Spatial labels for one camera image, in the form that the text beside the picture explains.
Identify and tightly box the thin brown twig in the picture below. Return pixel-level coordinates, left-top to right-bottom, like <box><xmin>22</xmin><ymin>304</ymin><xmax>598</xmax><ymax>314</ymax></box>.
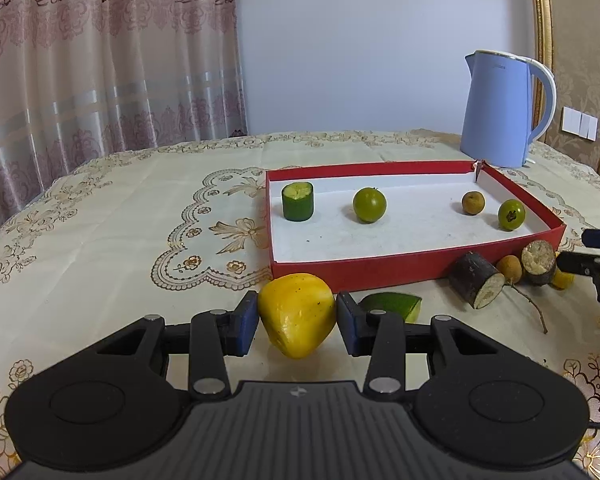
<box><xmin>510</xmin><ymin>284</ymin><xmax>549</xmax><ymax>335</ymax></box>

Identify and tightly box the long dark sugarcane piece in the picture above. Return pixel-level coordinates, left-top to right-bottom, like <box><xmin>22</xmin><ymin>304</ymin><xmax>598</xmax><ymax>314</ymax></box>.
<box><xmin>448</xmin><ymin>251</ymin><xmax>506</xmax><ymax>310</ymax></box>

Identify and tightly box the green cucumber piece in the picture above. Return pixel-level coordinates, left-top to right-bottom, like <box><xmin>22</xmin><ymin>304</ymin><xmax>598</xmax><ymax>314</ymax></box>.
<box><xmin>358</xmin><ymin>292</ymin><xmax>423</xmax><ymax>324</ymax></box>
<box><xmin>281</xmin><ymin>181</ymin><xmax>315</xmax><ymax>222</ymax></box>

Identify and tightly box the round green fruit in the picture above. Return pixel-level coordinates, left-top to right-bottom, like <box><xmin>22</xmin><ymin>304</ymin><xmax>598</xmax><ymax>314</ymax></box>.
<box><xmin>352</xmin><ymin>187</ymin><xmax>387</xmax><ymax>224</ymax></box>
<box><xmin>497</xmin><ymin>199</ymin><xmax>527</xmax><ymax>232</ymax></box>

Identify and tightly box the cream embroidered tablecloth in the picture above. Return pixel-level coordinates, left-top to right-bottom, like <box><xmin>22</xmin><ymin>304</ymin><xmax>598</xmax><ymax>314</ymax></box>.
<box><xmin>0</xmin><ymin>129</ymin><xmax>600</xmax><ymax>480</ymax></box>

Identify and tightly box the red shallow cardboard box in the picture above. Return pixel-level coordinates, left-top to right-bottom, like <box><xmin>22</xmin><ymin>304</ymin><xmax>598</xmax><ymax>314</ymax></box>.
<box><xmin>265</xmin><ymin>159</ymin><xmax>567</xmax><ymax>293</ymax></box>

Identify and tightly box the gold wall frame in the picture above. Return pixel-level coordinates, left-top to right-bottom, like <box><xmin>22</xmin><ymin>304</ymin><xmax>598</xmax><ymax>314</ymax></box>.
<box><xmin>527</xmin><ymin>0</ymin><xmax>600</xmax><ymax>178</ymax></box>

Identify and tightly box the short dark sugarcane piece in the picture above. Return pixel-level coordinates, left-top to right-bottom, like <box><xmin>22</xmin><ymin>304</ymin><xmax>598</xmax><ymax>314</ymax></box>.
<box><xmin>521</xmin><ymin>240</ymin><xmax>558</xmax><ymax>287</ymax></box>

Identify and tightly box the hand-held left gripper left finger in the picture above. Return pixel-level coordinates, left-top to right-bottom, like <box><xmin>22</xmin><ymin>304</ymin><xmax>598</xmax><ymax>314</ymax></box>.
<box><xmin>80</xmin><ymin>289</ymin><xmax>260</xmax><ymax>403</ymax></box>

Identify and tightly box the light blue electric kettle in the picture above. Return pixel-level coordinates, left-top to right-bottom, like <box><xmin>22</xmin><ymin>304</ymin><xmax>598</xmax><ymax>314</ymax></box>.
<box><xmin>460</xmin><ymin>50</ymin><xmax>557</xmax><ymax>169</ymax></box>

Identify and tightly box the brown longan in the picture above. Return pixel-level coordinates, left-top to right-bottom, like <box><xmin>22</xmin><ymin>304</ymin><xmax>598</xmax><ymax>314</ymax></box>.
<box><xmin>496</xmin><ymin>255</ymin><xmax>523</xmax><ymax>286</ymax></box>
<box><xmin>461</xmin><ymin>190</ymin><xmax>486</xmax><ymax>217</ymax></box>

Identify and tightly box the small yellow fruit piece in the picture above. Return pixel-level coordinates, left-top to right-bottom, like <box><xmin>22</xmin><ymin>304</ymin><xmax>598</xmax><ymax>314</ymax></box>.
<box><xmin>550</xmin><ymin>267</ymin><xmax>576</xmax><ymax>291</ymax></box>

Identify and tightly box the pink patterned curtain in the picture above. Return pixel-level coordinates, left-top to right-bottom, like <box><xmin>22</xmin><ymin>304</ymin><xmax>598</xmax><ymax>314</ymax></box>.
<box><xmin>0</xmin><ymin>0</ymin><xmax>248</xmax><ymax>251</ymax></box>

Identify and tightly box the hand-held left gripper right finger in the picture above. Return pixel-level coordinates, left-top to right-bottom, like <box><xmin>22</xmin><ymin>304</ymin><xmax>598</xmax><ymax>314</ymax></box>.
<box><xmin>335</xmin><ymin>291</ymin><xmax>526</xmax><ymax>403</ymax></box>

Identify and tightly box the large yellow fruit piece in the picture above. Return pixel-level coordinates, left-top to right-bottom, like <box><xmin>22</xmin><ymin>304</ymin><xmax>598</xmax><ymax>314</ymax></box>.
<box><xmin>257</xmin><ymin>273</ymin><xmax>337</xmax><ymax>360</ymax></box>

